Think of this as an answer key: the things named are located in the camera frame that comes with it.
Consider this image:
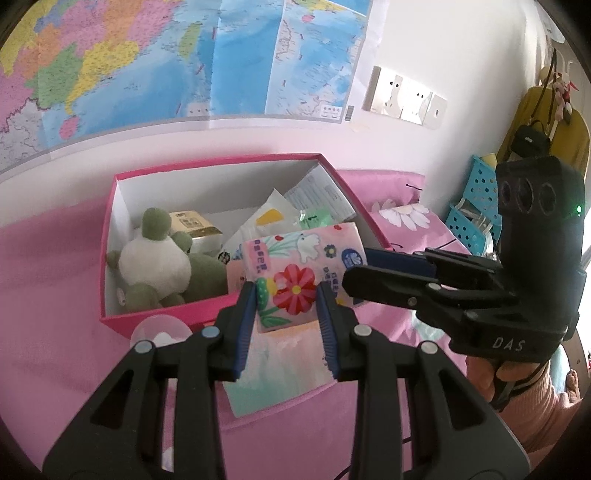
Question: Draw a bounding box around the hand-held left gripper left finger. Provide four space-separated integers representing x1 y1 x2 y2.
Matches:
41 281 257 480

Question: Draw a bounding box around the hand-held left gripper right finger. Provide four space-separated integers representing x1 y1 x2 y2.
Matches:
315 281 531 480

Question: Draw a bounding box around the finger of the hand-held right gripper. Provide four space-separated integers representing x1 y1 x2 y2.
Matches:
342 265 435 309
364 247 437 278

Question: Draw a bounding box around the pink cardboard box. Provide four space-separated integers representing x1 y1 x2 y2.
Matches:
99 153 393 340

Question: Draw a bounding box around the pink floral tissue pack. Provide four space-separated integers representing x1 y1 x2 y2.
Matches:
238 222 370 334

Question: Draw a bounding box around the small green tissue pack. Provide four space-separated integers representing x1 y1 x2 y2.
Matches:
298 208 333 232

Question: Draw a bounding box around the white wipes pack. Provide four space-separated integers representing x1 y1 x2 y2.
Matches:
284 167 357 227

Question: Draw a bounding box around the green frog plush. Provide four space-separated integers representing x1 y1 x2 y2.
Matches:
106 208 229 313

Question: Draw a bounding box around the small gold box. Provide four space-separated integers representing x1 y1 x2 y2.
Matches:
168 210 222 254

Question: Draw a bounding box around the white pack with yellow print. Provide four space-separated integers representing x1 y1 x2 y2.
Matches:
217 187 301 264

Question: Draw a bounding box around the person's right forearm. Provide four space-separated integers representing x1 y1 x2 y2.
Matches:
501 351 583 455

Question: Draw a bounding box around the black shoulder bag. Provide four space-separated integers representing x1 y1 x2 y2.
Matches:
510 46 559 158

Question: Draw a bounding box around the person's right hand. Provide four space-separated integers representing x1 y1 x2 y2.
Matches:
464 353 504 407

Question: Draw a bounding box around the pastel tissue pack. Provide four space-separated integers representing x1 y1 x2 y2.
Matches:
224 318 402 418

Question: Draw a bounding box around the blue perforated plastic basket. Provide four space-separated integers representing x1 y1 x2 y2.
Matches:
445 202 503 257
470 154 502 208

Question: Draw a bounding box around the pink pillow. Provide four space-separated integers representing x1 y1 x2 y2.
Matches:
339 170 426 208

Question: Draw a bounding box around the yellow hanging garment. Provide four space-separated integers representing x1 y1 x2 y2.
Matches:
496 85 591 185

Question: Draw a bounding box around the small hanging plush toy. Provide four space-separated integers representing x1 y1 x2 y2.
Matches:
551 76 575 123

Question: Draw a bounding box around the white wall switch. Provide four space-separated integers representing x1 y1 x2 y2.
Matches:
427 93 448 130

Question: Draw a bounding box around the white wall outlet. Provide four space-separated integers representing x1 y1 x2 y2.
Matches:
399 83 432 121
361 66 402 114

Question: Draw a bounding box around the colourful wall map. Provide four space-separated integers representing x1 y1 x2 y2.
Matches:
0 0 386 174

